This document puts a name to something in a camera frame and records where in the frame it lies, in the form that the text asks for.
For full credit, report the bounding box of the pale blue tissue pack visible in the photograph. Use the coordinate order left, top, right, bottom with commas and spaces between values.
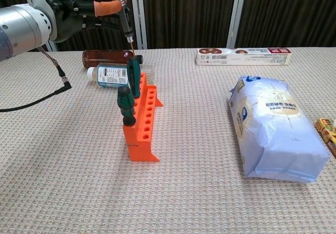
227, 74, 331, 184

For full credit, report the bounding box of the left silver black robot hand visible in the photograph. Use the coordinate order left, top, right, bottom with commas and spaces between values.
31, 0, 127, 44

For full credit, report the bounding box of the beige woven tablecloth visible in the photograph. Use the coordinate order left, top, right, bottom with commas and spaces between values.
0, 47, 336, 234

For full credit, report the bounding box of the black metal precision screwdriver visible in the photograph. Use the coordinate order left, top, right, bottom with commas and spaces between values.
117, 0, 137, 58

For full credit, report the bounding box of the orange plastic screwdriver rack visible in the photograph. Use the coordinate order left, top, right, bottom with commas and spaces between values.
123, 71, 165, 164

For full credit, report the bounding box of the clear bottle blue label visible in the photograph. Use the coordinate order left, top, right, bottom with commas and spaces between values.
87, 62, 155, 90

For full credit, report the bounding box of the brown tea bottle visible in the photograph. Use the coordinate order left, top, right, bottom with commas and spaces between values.
82, 49, 143, 69

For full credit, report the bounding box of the long white cookie box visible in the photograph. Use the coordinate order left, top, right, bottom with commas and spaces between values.
196, 47, 292, 66

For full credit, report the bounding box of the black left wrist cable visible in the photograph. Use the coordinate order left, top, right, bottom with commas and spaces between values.
0, 46, 72, 113

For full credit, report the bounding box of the yellow snack box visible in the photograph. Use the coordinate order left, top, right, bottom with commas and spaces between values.
314, 117, 336, 158

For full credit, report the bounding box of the large green black screwdriver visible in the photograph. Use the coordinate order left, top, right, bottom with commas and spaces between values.
117, 84, 137, 127

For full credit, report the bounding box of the small teal handle screwdriver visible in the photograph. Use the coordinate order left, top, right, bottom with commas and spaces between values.
127, 56, 142, 98

